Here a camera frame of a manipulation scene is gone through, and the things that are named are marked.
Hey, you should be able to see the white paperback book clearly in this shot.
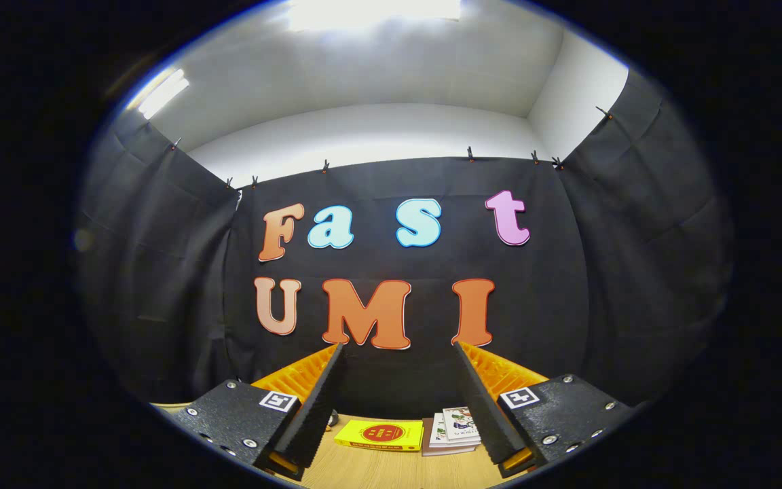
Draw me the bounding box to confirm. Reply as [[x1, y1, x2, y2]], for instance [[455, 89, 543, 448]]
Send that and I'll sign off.
[[430, 412, 477, 450]]

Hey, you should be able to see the fluorescent tube light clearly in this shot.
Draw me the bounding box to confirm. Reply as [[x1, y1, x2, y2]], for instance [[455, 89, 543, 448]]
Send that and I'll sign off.
[[126, 68, 190, 121]]

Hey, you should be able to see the ceiling light panel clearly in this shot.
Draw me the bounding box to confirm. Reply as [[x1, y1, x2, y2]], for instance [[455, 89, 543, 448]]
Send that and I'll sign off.
[[287, 0, 463, 31]]

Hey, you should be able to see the row of black cloth clips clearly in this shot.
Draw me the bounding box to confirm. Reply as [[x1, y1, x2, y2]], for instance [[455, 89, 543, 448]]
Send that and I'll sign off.
[[170, 105, 614, 191]]

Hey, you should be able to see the yellow book with red label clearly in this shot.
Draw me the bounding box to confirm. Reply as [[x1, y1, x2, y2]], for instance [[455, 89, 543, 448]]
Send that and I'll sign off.
[[334, 419, 424, 452]]

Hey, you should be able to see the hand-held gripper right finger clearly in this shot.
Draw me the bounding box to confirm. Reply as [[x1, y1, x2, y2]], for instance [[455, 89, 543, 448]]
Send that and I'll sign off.
[[452, 340, 636, 478]]

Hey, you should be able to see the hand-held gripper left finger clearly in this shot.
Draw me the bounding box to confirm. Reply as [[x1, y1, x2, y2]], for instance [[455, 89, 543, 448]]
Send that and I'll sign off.
[[170, 342, 348, 482]]

